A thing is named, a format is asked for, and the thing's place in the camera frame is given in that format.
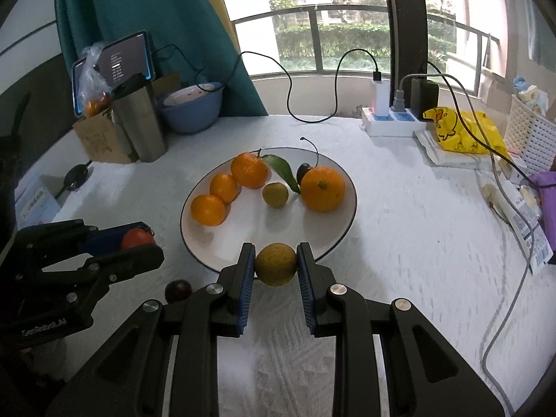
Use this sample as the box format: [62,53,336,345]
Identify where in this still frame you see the black window frame post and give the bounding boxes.
[381,0,428,109]

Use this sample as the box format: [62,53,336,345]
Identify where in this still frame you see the red plum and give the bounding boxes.
[121,228,156,251]

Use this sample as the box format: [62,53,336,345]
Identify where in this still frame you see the yellow-green round fruit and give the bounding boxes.
[254,242,299,287]
[262,182,289,209]

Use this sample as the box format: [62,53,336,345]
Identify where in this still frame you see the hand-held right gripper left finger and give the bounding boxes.
[46,242,257,417]

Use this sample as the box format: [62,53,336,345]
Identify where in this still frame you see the stainless steel thermos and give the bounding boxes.
[112,73,168,162]

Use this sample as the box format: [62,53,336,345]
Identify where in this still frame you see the black power adapter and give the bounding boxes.
[410,77,439,120]

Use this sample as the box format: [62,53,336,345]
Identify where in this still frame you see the dark red cherry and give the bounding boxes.
[164,280,193,304]

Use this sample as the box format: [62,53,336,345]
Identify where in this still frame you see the teal curtain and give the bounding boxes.
[54,0,268,118]

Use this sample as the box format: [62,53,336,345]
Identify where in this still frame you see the white plastic basket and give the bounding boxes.
[504,94,556,174]

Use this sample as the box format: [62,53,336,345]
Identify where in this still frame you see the black charging cable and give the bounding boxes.
[154,43,383,123]

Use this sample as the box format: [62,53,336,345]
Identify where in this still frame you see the grey power cable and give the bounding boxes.
[391,73,536,413]

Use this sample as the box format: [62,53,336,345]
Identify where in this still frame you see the white plate with dark rim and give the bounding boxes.
[180,147,358,275]

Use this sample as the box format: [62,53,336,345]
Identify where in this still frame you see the brown cardboard box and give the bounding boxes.
[72,72,183,165]

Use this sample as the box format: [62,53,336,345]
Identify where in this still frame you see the purple cloth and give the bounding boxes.
[531,171,556,265]

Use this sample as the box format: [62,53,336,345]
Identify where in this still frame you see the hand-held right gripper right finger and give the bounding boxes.
[296,242,507,417]

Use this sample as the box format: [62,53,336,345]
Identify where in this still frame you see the black round object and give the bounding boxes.
[56,163,94,192]

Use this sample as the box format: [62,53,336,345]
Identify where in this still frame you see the tablet with dark screen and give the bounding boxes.
[72,30,157,118]

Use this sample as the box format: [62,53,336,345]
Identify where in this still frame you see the dark cherry with stem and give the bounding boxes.
[296,138,320,185]

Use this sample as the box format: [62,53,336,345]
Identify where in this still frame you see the orange with green leaf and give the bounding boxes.
[230,148,301,195]

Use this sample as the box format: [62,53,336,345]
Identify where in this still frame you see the white packet with barcode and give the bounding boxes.
[482,182,554,276]

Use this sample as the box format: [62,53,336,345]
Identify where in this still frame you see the yellow duck print bag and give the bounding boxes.
[423,106,513,161]

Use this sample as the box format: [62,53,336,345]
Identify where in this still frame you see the balcony railing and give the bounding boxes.
[230,3,500,74]

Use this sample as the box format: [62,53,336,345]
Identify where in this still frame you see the white charger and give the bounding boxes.
[370,79,389,116]

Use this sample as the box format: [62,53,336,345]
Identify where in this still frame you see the white flat packet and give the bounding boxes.
[412,128,500,170]

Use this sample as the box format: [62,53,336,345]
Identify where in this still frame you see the small orange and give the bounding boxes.
[210,173,242,204]

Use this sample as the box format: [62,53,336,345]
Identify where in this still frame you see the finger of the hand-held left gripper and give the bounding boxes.
[15,219,156,265]
[43,243,166,313]

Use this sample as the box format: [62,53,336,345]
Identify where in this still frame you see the black adapter cable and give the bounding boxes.
[419,61,556,189]

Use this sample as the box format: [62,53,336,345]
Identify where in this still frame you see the blue bowl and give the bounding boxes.
[156,82,225,134]

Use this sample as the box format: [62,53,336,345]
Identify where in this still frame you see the white power strip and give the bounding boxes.
[360,106,435,137]

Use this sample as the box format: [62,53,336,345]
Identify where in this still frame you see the white blue paper box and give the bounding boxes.
[15,174,64,231]

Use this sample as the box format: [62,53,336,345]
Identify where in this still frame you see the clear plastic bag of fruit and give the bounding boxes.
[78,42,114,117]

